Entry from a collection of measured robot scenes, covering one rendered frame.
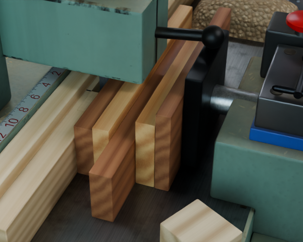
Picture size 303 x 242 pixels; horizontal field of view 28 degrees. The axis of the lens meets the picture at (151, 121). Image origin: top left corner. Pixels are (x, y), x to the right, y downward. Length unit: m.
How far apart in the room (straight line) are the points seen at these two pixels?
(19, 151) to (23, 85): 0.36
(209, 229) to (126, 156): 0.09
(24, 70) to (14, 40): 0.31
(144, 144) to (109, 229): 0.07
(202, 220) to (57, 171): 0.12
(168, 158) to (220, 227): 0.08
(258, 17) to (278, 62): 0.24
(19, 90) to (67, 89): 0.28
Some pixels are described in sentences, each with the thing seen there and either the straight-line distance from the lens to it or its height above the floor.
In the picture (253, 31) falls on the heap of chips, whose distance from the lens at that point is 0.73.
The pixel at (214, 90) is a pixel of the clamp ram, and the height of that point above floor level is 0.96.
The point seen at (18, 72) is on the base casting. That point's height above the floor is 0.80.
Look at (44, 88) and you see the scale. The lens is 0.54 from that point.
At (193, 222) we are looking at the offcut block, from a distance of 0.44.
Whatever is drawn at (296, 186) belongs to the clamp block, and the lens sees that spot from 0.48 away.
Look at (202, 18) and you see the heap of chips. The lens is 0.74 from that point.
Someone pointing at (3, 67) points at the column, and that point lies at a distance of 0.76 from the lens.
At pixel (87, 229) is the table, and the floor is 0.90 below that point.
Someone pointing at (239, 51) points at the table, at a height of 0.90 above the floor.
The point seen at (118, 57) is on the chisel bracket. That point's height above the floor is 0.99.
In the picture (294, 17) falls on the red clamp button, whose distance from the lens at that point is 0.51.
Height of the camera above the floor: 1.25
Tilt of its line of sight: 37 degrees down
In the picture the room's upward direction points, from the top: 1 degrees clockwise
